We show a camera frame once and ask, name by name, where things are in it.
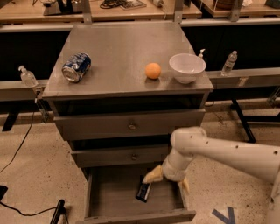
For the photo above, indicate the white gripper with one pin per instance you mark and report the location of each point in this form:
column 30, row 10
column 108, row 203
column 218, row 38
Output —
column 172, row 174

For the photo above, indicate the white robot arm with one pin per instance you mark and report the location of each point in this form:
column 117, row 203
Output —
column 258, row 160

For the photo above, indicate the middle grey drawer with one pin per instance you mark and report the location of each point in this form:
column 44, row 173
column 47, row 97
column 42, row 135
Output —
column 125, row 155

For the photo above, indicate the grey drawer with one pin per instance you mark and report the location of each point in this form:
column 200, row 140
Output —
column 125, row 155
column 148, row 123
column 112, row 198

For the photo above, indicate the top grey drawer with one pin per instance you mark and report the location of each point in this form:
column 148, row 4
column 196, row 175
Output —
column 148, row 123

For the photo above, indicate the bottom grey drawer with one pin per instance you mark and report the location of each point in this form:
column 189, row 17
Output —
column 112, row 198

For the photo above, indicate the grey wooden drawer cabinet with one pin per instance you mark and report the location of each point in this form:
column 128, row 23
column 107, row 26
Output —
column 116, row 81

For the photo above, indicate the orange fruit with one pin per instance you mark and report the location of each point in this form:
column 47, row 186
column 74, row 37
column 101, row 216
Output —
column 153, row 70

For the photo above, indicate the white bowl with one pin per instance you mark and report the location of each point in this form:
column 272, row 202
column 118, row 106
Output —
column 186, row 67

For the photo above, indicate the black stand on floor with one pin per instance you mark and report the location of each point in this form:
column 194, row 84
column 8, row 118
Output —
column 59, row 210

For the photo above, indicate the clear water bottle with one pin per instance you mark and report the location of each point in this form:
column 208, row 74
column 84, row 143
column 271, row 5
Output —
column 229, row 64

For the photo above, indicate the blue soda can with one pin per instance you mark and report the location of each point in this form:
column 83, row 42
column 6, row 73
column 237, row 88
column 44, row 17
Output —
column 76, row 67

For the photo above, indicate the clear sanitizer pump bottle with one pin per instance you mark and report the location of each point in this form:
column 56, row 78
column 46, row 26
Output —
column 28, row 77

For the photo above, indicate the wooden workbench right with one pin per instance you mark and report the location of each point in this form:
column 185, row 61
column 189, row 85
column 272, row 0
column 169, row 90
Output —
column 257, row 8

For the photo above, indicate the wooden workbench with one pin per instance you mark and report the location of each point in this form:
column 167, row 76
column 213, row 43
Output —
column 257, row 8
column 32, row 11

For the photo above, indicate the wooden workbench left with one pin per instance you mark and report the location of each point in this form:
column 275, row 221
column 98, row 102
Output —
column 32, row 11

